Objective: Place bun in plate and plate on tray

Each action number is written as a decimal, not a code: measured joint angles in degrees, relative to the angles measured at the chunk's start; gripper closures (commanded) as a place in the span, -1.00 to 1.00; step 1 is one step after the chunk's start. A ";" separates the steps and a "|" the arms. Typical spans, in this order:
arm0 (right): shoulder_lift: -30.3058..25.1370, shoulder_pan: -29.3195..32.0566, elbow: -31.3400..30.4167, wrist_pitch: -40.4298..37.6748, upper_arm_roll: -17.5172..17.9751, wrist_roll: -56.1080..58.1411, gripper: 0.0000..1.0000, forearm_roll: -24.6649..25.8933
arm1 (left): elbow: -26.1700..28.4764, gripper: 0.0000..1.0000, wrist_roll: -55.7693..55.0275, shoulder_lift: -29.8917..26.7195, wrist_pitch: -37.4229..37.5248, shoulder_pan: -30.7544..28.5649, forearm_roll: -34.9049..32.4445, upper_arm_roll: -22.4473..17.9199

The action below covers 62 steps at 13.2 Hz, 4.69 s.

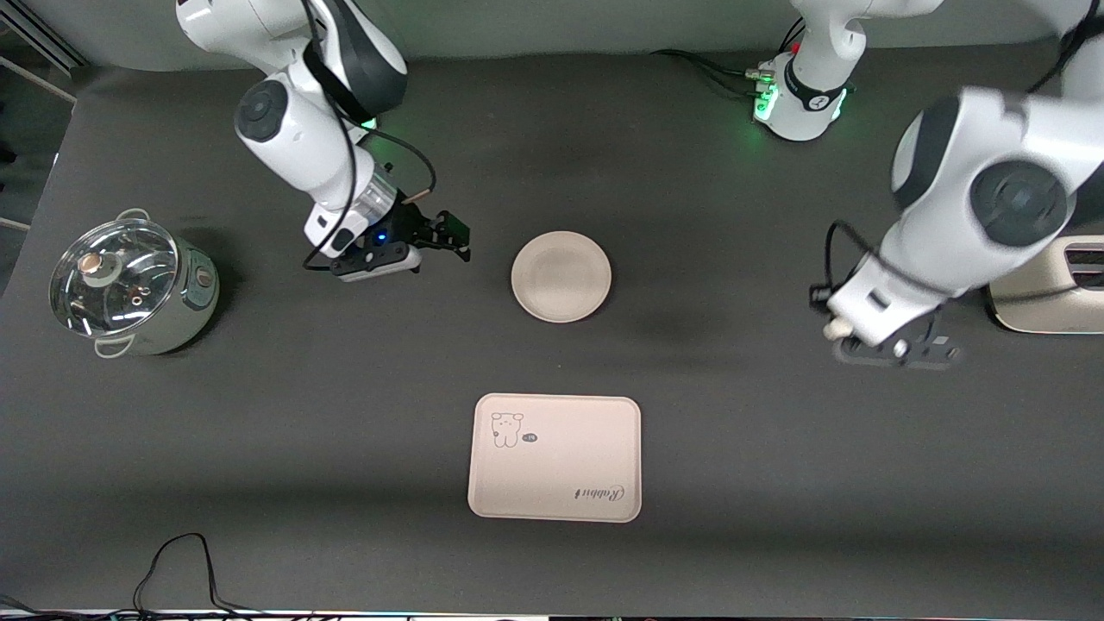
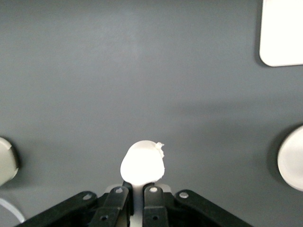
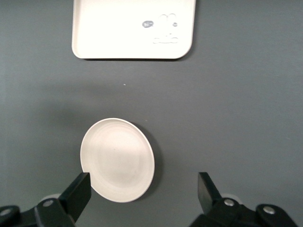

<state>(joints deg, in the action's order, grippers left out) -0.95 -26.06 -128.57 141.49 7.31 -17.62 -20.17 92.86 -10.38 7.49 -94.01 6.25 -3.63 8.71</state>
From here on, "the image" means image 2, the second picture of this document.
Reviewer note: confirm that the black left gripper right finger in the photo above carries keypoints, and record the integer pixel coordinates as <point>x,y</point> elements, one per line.
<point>154,208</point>

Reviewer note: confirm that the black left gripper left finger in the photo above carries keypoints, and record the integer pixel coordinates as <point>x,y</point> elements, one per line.
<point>111,208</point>

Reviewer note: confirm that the white steamed bun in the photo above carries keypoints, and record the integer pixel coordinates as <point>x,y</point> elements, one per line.
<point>142,163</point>

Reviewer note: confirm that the round beige plate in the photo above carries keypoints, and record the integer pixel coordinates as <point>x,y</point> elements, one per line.
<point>293,158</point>

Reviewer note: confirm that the beige tray with bear print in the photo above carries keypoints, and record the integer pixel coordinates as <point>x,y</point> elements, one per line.
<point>281,33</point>

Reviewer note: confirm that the cream toaster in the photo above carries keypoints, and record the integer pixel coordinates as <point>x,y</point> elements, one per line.
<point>6,160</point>

